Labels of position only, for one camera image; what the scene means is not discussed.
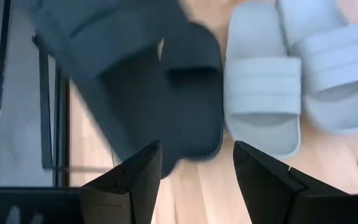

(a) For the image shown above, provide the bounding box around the wooden shelf with black frame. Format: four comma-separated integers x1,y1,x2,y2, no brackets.
53,0,358,190

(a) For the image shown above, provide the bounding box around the grey slide sandal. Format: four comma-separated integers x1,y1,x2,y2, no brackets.
223,1,303,160
277,0,358,136

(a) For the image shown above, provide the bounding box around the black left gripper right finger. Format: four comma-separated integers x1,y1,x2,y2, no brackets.
233,140,358,224

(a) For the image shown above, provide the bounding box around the black metal table frame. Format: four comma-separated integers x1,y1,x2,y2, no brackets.
32,32,55,170

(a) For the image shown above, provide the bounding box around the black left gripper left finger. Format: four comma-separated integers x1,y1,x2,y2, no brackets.
79,139,163,224

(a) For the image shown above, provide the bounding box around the black slide sandal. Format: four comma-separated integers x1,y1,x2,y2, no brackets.
158,21,224,161
14,0,192,180

